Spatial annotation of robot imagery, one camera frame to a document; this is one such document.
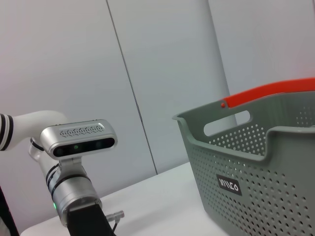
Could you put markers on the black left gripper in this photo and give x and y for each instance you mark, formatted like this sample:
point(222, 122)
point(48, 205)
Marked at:
point(86, 221)

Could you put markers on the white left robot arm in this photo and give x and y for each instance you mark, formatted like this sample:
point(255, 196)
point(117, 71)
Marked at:
point(37, 120)

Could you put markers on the grey perforated storage basket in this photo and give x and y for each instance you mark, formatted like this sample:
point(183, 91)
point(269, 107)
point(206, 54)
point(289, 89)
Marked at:
point(246, 172)

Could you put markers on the metal left wrist connector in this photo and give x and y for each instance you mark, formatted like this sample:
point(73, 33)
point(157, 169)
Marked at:
point(115, 215)

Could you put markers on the orange basket latch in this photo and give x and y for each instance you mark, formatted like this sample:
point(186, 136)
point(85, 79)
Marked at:
point(270, 92)

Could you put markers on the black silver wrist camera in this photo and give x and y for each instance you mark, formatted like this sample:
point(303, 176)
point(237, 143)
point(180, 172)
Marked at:
point(78, 137)

